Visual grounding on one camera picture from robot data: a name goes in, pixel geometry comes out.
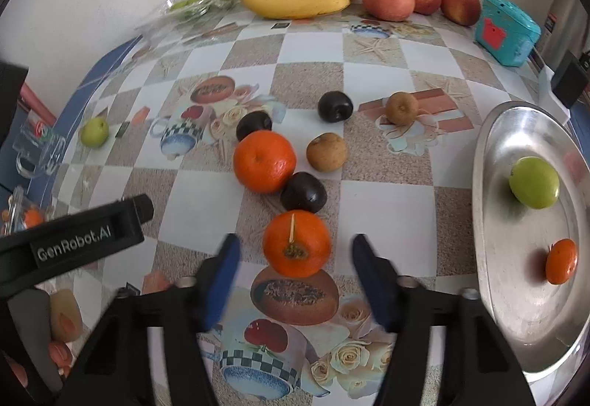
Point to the clear glass mug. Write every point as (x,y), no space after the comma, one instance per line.
(37,148)

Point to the beige foam fruit net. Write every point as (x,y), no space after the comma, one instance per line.
(64,309)

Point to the small orange mandarin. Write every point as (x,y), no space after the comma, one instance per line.
(561,267)

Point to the silver thermos flask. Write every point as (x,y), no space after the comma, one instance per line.
(567,19)

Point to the large orange mandarin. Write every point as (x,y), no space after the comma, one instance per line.
(264,161)

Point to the checkered printed tablecloth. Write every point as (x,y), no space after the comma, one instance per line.
(368,203)

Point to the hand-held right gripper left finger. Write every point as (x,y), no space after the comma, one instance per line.
(223,277)

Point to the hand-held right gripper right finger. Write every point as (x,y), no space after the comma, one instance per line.
(373,281)

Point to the small brown sapodilla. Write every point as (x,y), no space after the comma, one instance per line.
(402,108)

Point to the pink board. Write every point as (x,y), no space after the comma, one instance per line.
(34,104)

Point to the orange mandarin with stem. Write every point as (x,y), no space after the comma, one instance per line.
(297,249)

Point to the large green jujube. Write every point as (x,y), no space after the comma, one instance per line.
(534,182)

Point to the silver oval metal tray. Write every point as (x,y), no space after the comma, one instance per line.
(507,295)

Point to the dark purple plum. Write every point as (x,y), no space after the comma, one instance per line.
(303,192)
(335,105)
(254,125)

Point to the small green jujube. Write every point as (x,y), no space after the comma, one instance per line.
(94,131)

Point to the teal plastic box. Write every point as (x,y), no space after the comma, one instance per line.
(504,30)

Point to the white plastic stand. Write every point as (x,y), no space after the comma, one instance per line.
(545,85)

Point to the orange persimmon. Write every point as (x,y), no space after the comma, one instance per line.
(60,353)

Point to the clear bag of green jujubes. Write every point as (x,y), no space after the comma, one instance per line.
(193,5)

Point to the clear plastic container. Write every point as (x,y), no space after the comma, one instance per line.
(18,212)

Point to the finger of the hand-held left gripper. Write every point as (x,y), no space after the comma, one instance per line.
(138,212)

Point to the large brown sapodilla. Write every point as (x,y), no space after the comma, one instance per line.
(327,151)

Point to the black box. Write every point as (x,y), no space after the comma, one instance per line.
(11,101)

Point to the black charger block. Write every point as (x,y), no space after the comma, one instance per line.
(571,78)

